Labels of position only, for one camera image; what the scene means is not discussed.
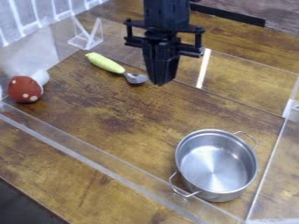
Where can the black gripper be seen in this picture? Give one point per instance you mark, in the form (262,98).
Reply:
(173,49)

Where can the red white-spotted toy mushroom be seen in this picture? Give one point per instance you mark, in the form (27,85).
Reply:
(25,89)

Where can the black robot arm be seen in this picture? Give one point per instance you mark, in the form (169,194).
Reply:
(168,14)

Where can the silver metal pot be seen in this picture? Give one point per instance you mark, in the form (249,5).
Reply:
(217,165)

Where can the black strip on table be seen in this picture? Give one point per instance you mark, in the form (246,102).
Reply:
(229,15)

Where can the yellow-handled metal spoon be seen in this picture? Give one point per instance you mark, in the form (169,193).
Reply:
(110,65)

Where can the clear acrylic enclosure wall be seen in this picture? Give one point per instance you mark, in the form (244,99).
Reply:
(90,150)

